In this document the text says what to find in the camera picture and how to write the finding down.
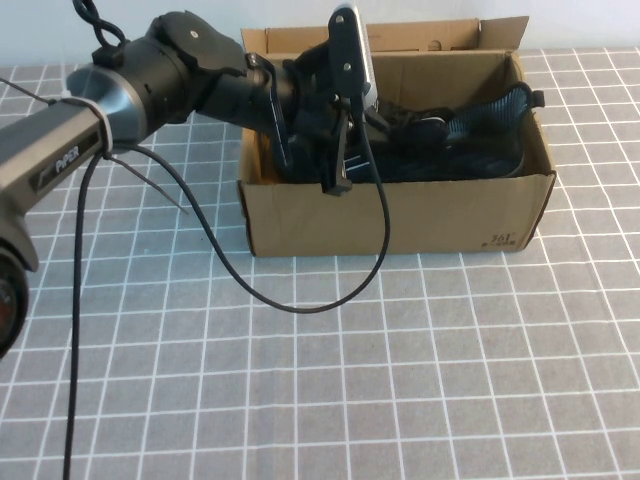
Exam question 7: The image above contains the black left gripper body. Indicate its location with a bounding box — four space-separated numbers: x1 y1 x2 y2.
282 44 361 197

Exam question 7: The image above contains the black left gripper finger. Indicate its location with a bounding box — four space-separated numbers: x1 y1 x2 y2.
362 107 394 139

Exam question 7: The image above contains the brown cardboard shoe box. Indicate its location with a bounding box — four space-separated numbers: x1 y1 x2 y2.
235 14 558 257

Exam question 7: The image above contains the thin dark zip tie tail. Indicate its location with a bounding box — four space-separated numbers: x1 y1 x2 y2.
112 152 191 217
0 77 57 105

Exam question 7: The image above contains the white zip tie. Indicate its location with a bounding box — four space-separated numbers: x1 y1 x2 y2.
49 96 117 157

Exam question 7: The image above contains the grey checked tablecloth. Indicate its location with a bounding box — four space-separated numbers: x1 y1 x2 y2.
0 47 640 480

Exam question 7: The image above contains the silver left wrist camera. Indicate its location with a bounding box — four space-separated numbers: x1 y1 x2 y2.
327 3 379 117

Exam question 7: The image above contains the twisted black cable with plug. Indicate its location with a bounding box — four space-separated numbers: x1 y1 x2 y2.
71 0 127 69

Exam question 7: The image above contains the thin black cable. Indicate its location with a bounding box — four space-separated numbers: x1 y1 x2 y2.
68 152 104 480

